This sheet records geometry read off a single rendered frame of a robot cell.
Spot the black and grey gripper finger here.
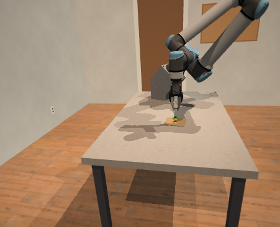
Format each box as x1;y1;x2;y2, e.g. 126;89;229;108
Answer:
169;93;174;110
177;92;183;110

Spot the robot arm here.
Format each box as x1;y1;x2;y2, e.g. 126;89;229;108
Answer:
166;0;269;82

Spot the orange flat mat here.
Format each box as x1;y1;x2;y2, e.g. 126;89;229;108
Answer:
164;117;186;127

